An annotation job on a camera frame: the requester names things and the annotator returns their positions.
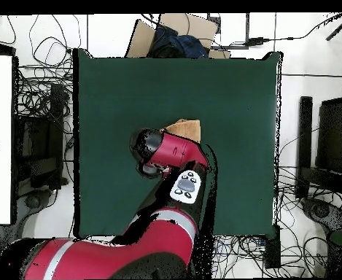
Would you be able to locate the dark green table cloth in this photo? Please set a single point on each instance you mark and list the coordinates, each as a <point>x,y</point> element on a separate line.
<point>232,116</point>

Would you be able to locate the black power adapter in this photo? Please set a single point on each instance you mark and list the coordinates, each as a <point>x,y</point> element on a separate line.
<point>255,41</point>

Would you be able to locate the brown cardboard box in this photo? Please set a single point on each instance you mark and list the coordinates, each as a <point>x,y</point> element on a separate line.
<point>199,29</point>

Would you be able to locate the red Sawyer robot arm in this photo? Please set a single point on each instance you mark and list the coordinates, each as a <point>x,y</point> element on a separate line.
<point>115,256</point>

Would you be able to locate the black stand frame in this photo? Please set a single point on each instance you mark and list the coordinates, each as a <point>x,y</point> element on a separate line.
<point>304,131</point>
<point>57,116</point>

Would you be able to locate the black rectangular box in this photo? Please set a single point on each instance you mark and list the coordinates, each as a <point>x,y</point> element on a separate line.
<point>272,250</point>

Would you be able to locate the dark blue garment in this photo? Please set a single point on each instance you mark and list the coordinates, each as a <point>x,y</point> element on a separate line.
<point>185,45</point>

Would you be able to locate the tan terry towel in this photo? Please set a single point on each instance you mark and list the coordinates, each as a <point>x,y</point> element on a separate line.
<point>188,129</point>

